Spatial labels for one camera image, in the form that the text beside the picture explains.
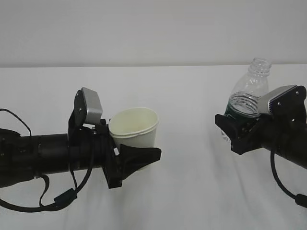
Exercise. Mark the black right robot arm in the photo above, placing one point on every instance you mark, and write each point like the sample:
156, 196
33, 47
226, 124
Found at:
287, 138

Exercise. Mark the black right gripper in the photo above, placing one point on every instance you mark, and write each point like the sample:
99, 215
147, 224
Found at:
245, 137

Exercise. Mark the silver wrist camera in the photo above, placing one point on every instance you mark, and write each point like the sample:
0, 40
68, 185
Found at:
288, 101
87, 109

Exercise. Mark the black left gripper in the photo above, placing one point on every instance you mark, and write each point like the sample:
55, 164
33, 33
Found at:
131, 159

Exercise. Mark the clear green-label water bottle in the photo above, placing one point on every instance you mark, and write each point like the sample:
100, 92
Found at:
243, 99

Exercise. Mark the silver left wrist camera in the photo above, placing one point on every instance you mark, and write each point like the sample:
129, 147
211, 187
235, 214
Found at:
87, 109

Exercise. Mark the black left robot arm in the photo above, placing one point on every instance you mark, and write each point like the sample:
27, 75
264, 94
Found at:
25, 158

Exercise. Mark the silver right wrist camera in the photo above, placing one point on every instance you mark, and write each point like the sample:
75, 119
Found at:
288, 101

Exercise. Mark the white paper cup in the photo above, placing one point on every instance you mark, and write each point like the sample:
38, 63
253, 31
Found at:
134, 127

